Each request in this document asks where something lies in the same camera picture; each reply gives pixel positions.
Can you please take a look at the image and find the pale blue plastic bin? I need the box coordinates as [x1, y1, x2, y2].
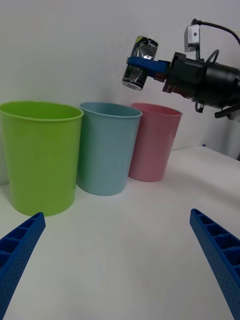
[76, 101, 143, 196]

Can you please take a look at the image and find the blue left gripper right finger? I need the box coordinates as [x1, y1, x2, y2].
[189, 208, 240, 320]

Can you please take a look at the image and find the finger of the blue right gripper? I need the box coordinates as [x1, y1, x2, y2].
[127, 56, 174, 75]

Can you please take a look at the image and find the green plastic bin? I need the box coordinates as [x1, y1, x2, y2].
[0, 100, 85, 217]

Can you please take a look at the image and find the pink plastic bin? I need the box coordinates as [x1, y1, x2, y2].
[128, 102, 183, 183]

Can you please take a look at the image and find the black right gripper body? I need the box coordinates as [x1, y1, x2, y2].
[162, 51, 209, 103]

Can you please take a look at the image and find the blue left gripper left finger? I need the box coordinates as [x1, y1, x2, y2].
[0, 211, 47, 320]

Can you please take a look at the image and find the silver drink can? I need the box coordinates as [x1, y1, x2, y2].
[121, 35, 160, 91]

